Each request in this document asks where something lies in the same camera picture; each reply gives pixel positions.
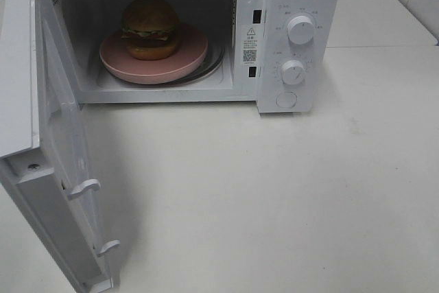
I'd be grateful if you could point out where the round door release button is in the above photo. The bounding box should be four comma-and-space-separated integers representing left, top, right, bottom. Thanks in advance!
276, 92, 297, 108

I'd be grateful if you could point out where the pink round plate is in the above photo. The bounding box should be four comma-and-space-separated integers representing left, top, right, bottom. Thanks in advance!
99, 24, 209, 84

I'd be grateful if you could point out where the burger with lettuce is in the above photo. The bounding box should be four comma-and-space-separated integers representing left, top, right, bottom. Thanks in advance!
121, 0, 180, 60

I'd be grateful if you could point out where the white microwave door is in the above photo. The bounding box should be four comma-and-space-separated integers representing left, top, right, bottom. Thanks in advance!
1, 0, 119, 292

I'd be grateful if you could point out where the white lower timer knob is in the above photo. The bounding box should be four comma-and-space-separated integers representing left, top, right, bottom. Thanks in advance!
281, 60, 306, 85

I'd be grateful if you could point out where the white microwave oven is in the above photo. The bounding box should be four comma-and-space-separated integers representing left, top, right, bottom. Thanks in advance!
55, 0, 337, 113

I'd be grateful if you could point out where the white upper microwave knob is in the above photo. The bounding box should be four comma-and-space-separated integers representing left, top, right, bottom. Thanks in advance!
287, 14, 316, 45

